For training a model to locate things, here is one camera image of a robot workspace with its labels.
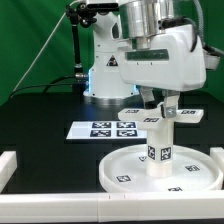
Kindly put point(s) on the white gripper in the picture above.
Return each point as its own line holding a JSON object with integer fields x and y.
{"x": 168, "y": 64}

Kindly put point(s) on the white cross-shaped table base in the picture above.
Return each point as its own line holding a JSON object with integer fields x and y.
{"x": 151, "y": 119}

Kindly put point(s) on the white round table top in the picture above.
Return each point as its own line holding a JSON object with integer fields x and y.
{"x": 131, "y": 169}

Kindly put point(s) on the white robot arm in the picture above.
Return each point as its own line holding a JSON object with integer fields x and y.
{"x": 138, "y": 21}

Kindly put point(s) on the white right fence block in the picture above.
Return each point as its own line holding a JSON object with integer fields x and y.
{"x": 217, "y": 154}

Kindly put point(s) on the white fence block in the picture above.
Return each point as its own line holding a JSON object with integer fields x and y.
{"x": 8, "y": 165}
{"x": 217, "y": 154}

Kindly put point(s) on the white marker sheet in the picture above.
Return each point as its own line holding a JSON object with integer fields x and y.
{"x": 111, "y": 130}

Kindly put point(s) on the white front fence bar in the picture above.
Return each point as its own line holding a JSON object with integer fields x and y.
{"x": 108, "y": 207}

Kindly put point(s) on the white left fence block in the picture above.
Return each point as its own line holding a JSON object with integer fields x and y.
{"x": 8, "y": 165}

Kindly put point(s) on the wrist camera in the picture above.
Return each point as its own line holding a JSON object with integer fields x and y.
{"x": 212, "y": 57}

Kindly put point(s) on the black camera stand pole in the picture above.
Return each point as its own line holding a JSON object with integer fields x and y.
{"x": 83, "y": 16}

